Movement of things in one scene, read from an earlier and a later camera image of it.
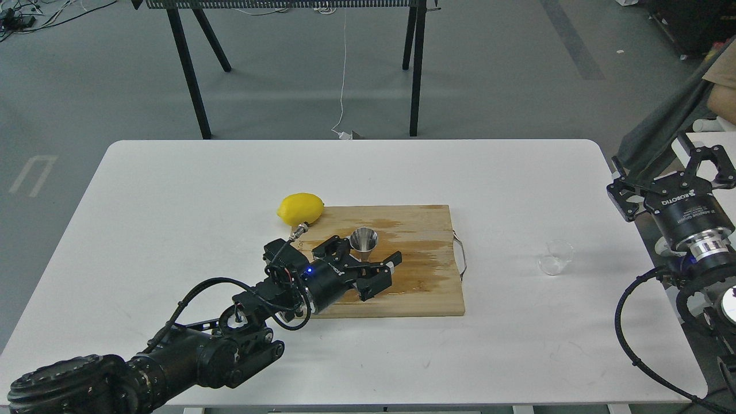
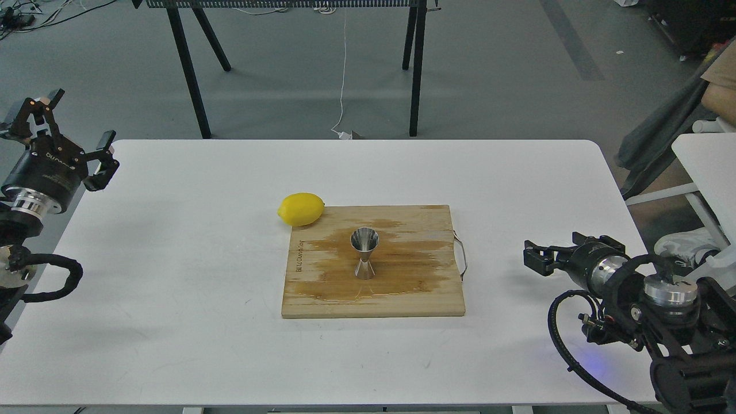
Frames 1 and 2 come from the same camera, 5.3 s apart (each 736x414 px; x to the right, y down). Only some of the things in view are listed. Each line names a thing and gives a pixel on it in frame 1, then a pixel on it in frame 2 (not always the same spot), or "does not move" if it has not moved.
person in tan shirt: (721, 100) does not move
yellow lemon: (298, 209) does not move
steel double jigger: (363, 240) does not move
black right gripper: (685, 207) to (597, 265)
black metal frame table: (412, 49) does not move
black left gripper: (325, 282) to (46, 177)
